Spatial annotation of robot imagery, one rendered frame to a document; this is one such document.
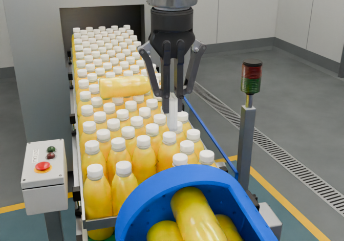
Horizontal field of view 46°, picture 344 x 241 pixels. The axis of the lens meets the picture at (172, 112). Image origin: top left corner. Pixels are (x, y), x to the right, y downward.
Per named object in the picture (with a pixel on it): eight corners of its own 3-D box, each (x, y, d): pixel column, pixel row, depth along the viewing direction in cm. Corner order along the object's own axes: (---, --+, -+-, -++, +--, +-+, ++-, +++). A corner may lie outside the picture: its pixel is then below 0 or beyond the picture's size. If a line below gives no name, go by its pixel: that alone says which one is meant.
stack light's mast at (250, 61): (243, 111, 133) (247, 64, 126) (236, 104, 138) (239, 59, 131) (261, 109, 134) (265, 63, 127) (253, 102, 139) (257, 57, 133)
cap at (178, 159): (190, 162, 107) (190, 157, 106) (180, 169, 104) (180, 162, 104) (179, 157, 109) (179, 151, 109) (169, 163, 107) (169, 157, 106)
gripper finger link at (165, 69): (172, 42, 72) (164, 42, 71) (170, 100, 76) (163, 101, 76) (167, 36, 75) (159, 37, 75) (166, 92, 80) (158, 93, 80)
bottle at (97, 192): (113, 222, 114) (109, 165, 106) (113, 239, 107) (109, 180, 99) (88, 224, 113) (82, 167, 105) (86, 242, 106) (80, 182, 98)
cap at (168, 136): (173, 136, 120) (173, 130, 120) (177, 142, 117) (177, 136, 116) (160, 137, 119) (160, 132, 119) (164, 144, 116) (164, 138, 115)
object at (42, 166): (35, 173, 100) (34, 169, 99) (36, 165, 103) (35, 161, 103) (50, 171, 101) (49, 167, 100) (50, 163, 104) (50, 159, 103)
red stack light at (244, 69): (245, 80, 128) (246, 68, 126) (238, 73, 133) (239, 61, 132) (264, 78, 129) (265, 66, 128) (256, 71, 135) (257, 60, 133)
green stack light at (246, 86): (244, 94, 130) (245, 80, 128) (237, 87, 136) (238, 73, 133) (263, 92, 131) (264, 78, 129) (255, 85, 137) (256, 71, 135)
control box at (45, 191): (26, 216, 101) (20, 181, 96) (31, 172, 118) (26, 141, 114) (68, 210, 103) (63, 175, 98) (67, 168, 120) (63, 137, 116)
